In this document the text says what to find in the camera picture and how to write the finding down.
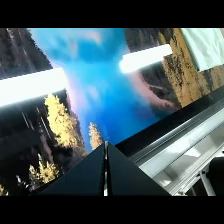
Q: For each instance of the pale green garment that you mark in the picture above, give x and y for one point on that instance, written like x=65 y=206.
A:
x=206 y=46

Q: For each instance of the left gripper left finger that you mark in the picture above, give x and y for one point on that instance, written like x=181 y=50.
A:
x=83 y=176

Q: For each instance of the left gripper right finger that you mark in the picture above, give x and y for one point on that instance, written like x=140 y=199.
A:
x=130 y=176

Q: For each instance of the silver frame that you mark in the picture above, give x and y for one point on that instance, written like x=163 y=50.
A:
x=173 y=150

